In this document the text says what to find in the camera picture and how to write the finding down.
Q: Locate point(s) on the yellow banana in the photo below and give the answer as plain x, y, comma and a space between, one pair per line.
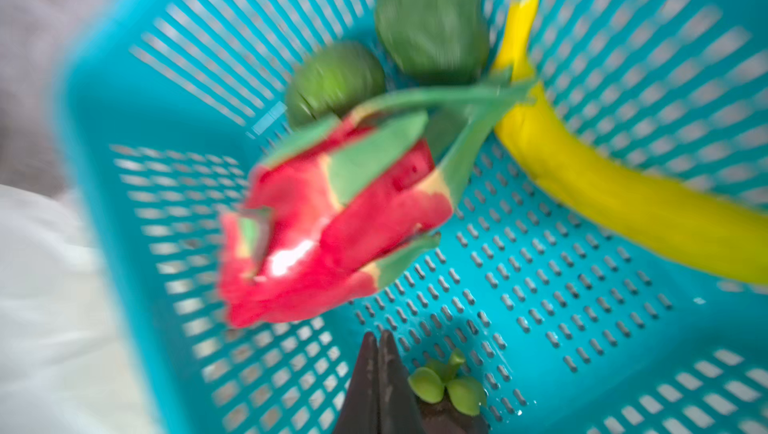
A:
694, 229

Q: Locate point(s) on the green lime fruit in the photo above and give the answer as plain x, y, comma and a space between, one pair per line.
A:
333, 81

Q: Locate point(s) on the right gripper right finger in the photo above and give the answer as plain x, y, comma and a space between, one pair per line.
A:
398, 409

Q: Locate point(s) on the red dragon fruit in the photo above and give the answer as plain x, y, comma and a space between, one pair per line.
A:
342, 207

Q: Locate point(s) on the dark green avocado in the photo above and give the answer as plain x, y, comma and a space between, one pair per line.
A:
434, 42

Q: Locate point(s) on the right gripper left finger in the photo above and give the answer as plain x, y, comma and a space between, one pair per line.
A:
360, 410

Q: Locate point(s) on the dark mangosteen fruit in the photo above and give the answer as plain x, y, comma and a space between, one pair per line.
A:
449, 402

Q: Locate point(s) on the white plastic bag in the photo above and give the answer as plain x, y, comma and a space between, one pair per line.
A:
67, 363

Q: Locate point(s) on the teal plastic basket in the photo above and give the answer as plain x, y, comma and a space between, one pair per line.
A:
166, 105

